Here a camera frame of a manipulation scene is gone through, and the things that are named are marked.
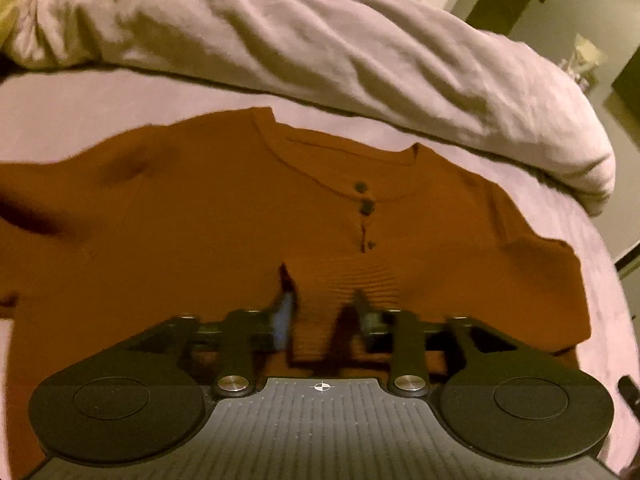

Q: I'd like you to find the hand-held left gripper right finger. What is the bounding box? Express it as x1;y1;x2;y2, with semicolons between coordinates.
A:
349;290;522;399

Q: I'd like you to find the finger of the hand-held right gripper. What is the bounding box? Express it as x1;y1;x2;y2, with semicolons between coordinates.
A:
618;375;640;403

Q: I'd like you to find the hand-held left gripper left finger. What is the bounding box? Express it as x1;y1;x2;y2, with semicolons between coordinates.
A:
120;291;301;397

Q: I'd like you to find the rust orange knit sweater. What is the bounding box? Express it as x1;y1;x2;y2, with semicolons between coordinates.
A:
0;106;594;480

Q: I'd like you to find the lilac bed cover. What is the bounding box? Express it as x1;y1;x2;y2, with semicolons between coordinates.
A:
0;67;640;480

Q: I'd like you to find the lilac crumpled duvet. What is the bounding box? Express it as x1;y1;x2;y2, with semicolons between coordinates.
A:
2;0;617;217

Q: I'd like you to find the small white lamp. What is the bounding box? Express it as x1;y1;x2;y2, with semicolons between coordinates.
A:
559;32;609;87

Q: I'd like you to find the white door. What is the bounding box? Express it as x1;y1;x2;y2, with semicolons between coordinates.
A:
510;0;640;92

